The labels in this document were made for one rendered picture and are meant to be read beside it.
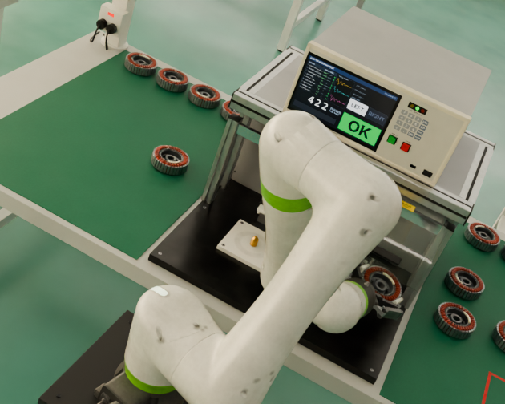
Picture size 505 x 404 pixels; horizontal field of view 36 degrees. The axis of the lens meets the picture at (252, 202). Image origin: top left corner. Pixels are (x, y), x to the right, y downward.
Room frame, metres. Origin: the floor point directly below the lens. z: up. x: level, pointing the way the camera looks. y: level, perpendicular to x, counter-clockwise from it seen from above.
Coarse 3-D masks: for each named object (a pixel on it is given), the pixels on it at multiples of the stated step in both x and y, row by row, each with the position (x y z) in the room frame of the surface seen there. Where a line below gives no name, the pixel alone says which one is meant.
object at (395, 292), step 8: (368, 272) 1.59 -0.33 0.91; (376, 272) 1.61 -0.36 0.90; (368, 280) 1.56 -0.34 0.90; (384, 280) 1.61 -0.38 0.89; (392, 280) 1.60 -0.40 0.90; (376, 288) 1.57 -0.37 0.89; (384, 288) 1.58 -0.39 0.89; (392, 288) 1.59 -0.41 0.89; (400, 288) 1.59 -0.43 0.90; (384, 296) 1.54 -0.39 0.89; (392, 296) 1.55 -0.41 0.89; (400, 296) 1.57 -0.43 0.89
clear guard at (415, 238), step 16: (416, 208) 1.70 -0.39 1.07; (400, 224) 1.60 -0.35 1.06; (416, 224) 1.63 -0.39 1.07; (432, 224) 1.66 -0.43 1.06; (384, 240) 1.52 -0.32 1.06; (400, 240) 1.54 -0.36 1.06; (416, 240) 1.56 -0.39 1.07; (432, 240) 1.59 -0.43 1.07; (368, 256) 1.49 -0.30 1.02; (400, 256) 1.50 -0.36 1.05; (416, 256) 1.51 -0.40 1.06; (432, 256) 1.53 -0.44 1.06; (384, 272) 1.47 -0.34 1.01; (400, 272) 1.48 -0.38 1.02; (416, 272) 1.48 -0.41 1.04; (416, 288) 1.46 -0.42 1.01
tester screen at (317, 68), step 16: (320, 64) 1.82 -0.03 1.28; (304, 80) 1.83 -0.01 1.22; (320, 80) 1.82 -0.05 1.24; (336, 80) 1.81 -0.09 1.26; (352, 80) 1.81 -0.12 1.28; (304, 96) 1.83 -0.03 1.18; (320, 96) 1.82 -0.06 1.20; (336, 96) 1.81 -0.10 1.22; (352, 96) 1.80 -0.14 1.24; (368, 96) 1.80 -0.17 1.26; (384, 96) 1.79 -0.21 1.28; (336, 112) 1.81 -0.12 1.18; (352, 112) 1.80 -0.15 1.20; (384, 112) 1.78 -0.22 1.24; (336, 128) 1.80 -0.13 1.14; (368, 144) 1.79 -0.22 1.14
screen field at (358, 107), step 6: (354, 102) 1.80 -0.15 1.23; (348, 108) 1.80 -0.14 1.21; (354, 108) 1.80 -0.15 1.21; (360, 108) 1.80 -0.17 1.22; (366, 108) 1.79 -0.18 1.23; (372, 108) 1.79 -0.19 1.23; (360, 114) 1.80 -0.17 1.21; (366, 114) 1.79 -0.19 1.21; (372, 114) 1.79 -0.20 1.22; (378, 114) 1.79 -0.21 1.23; (372, 120) 1.79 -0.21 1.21; (378, 120) 1.79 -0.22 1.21; (384, 120) 1.78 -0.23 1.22
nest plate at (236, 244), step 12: (240, 228) 1.74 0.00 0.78; (252, 228) 1.76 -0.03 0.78; (228, 240) 1.67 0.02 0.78; (240, 240) 1.69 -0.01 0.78; (264, 240) 1.72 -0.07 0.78; (228, 252) 1.62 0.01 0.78; (240, 252) 1.64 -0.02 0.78; (252, 252) 1.66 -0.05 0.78; (264, 252) 1.67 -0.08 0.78; (252, 264) 1.61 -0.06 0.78
